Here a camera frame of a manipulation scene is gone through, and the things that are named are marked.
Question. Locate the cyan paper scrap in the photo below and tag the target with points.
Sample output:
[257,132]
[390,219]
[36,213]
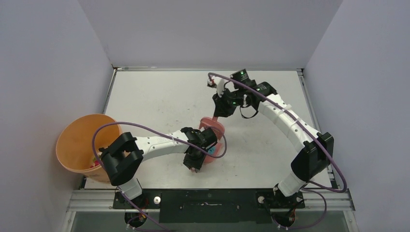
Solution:
[211,150]

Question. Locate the orange plastic bucket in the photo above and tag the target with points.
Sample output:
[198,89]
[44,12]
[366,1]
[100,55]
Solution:
[74,147]

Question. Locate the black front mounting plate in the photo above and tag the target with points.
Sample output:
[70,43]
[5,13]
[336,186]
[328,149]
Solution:
[211,206]

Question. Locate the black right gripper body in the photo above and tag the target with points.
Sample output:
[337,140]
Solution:
[221,108]

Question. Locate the pink plastic dustpan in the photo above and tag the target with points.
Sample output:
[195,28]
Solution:
[209,159]

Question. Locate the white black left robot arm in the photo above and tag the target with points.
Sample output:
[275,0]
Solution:
[123,157]

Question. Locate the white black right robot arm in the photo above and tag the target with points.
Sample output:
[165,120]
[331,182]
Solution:
[314,148]

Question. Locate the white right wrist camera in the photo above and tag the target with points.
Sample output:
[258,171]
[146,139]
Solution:
[218,84]

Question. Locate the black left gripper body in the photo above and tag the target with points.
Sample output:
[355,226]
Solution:
[194,161]

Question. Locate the pink plastic hand brush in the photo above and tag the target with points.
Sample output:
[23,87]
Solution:
[212,122]

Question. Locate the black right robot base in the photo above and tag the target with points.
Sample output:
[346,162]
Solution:
[281,208]

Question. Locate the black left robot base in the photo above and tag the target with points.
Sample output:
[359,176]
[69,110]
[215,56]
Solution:
[134,219]

